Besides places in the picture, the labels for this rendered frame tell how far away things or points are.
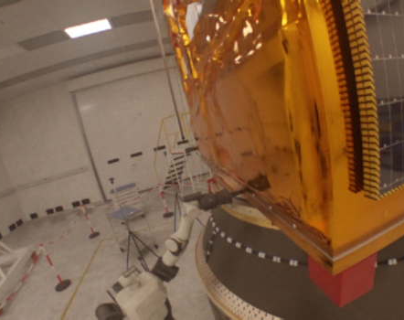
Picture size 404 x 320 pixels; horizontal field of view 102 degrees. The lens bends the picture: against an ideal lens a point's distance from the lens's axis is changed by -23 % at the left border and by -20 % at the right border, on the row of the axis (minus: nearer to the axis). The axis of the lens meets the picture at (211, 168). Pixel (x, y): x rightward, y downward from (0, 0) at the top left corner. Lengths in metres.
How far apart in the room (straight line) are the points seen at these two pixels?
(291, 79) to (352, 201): 0.28
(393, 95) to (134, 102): 8.58
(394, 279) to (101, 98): 9.11
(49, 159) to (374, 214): 9.98
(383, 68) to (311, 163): 0.22
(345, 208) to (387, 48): 0.32
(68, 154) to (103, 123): 2.02
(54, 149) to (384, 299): 9.94
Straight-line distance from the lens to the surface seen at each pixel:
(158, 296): 1.33
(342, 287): 0.65
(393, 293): 1.10
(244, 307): 1.20
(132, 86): 8.90
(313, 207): 0.47
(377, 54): 0.46
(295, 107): 0.43
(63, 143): 9.66
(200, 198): 1.01
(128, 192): 5.83
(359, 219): 0.53
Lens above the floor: 2.15
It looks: 13 degrees down
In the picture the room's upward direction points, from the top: 13 degrees counter-clockwise
